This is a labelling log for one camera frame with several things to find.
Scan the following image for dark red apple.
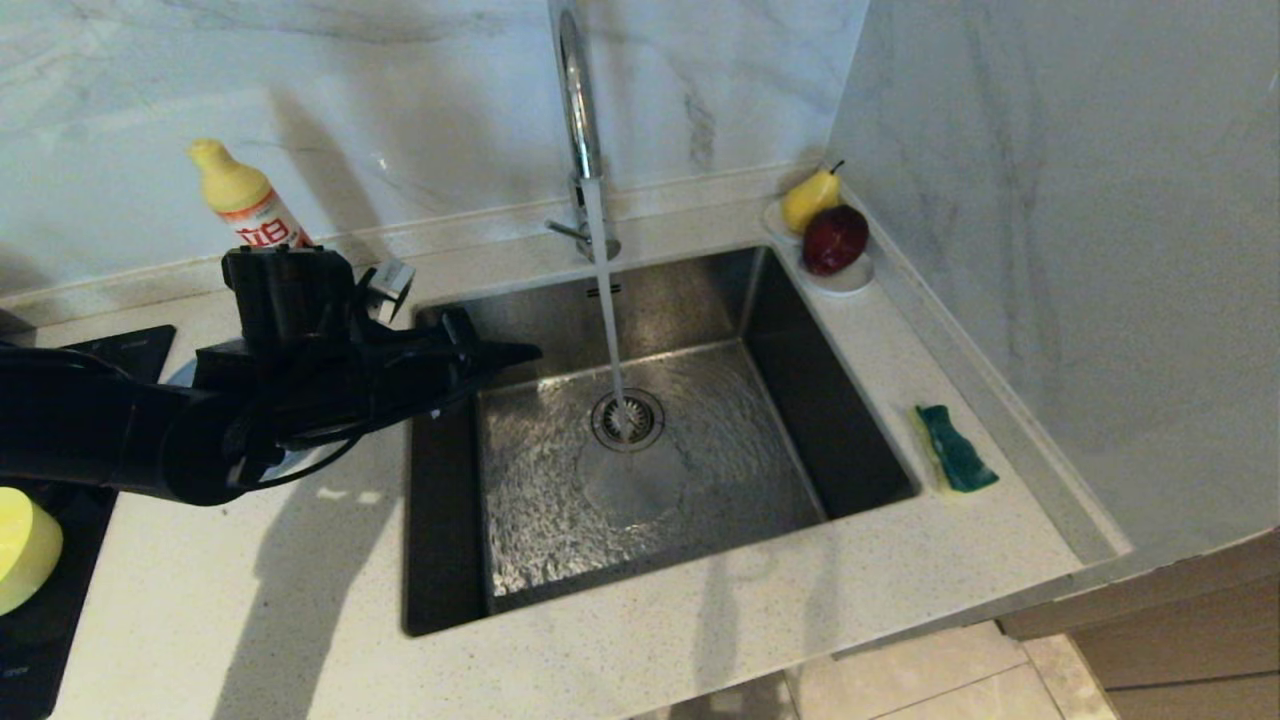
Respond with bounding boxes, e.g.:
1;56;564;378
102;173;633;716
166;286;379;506
801;204;871;277

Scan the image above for grey-blue plate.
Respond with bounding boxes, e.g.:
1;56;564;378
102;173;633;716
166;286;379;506
165;358;339;483

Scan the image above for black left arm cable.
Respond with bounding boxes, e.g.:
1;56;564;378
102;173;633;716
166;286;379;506
225;380;471;491

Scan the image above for green and yellow sponge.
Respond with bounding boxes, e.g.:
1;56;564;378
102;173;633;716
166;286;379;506
912;404;1001;496

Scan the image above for light wood cabinet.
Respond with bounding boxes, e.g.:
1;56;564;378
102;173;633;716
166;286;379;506
997;535;1280;720

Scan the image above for stainless steel sink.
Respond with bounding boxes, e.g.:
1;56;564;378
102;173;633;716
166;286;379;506
402;245;919;638

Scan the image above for yellow dish soap bottle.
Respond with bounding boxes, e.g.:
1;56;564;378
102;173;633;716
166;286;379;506
190;138;313;251

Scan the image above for yellow bowl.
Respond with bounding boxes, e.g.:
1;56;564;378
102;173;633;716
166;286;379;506
0;487;64;616

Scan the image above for chrome kitchen faucet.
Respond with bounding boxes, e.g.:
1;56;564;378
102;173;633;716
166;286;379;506
548;0;623;264

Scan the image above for metal sink drain strainer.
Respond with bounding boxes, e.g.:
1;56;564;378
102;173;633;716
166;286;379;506
591;389;667;454

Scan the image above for running water stream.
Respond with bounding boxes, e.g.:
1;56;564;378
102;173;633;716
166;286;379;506
583;175;633;441

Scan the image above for yellow pear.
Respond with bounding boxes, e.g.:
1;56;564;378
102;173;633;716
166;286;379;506
781;160;846;236

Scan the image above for black induction cooktop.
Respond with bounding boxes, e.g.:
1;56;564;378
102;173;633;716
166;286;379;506
0;325;176;720

